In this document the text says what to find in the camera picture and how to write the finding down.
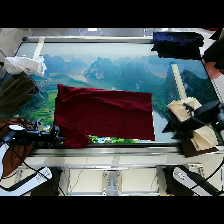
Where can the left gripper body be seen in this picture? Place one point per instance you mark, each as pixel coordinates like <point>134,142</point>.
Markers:
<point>51,136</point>

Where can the red T-shirt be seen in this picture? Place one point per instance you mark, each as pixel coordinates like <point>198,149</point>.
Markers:
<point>106,113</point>

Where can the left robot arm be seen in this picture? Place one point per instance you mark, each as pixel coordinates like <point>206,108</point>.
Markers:
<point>20,135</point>

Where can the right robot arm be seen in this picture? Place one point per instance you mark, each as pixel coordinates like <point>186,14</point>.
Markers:
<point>200,116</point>

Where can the dark olive garment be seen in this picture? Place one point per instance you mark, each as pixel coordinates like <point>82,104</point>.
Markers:
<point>16,93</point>

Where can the white garment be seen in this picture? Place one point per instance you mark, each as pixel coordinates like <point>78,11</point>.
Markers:
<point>25,65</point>

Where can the beige garment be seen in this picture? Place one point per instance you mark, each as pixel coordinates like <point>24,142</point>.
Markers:
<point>181,110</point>

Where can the dark brown garment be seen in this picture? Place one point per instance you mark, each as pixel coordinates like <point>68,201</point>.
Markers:
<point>191,150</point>

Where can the dark blue garment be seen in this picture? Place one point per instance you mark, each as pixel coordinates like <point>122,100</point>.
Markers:
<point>178,43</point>

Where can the black garment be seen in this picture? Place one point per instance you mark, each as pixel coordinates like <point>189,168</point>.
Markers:
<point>215,53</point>

